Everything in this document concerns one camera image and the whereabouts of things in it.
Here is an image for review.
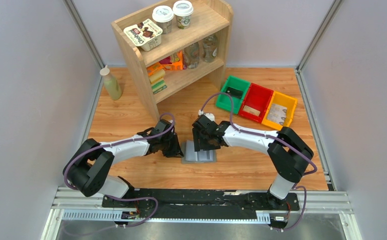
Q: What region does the white credit card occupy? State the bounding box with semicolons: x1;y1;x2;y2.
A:
266;112;286;126
269;103;288;117

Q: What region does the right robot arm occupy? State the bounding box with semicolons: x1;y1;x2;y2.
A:
192;114;317;200

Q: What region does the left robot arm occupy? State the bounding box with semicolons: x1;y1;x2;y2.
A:
63;119;184;198

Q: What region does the tan card in red bin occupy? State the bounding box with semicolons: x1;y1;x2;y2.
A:
242;105;261;117

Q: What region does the black card in green bin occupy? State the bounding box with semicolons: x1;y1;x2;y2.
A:
226;87;244;99

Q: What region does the green plastic bin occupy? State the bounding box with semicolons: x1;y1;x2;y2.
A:
216;75;251;115

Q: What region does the red plastic bin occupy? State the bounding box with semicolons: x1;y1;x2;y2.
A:
238;83;274;124

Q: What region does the stacked sponges pack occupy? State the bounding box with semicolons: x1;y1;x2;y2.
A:
146;62;167;95

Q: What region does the orange snack package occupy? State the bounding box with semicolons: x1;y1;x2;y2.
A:
159;50;186;71

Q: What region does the left clear glass jar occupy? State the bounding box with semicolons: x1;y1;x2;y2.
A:
183;42;200;69

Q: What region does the clear glass jar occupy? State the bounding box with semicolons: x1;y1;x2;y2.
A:
202;33;218;63
183;42;200;69

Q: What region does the yellow plastic bin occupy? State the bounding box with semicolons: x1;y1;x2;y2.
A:
261;91;298;130

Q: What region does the wooden shelf unit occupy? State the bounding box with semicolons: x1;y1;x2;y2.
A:
111;0;234;121

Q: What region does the green squeeze bottle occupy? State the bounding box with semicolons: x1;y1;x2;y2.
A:
99;65;123;101

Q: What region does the right clear glass jar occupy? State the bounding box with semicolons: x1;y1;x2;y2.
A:
202;33;218;63

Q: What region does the Chobani yogurt pack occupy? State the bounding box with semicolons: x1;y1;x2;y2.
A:
123;18;163;52

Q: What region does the left paper coffee cup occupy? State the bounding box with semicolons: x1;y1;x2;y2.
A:
152;5;174;35

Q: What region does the paper coffee cup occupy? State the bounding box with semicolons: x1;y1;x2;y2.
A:
172;0;194;30
152;5;174;35

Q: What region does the right paper coffee cup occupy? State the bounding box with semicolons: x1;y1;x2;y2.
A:
172;0;194;30

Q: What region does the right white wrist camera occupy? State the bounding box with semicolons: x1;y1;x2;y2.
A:
198;110;215;122

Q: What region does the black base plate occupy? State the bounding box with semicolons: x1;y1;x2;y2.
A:
102;188;300;220

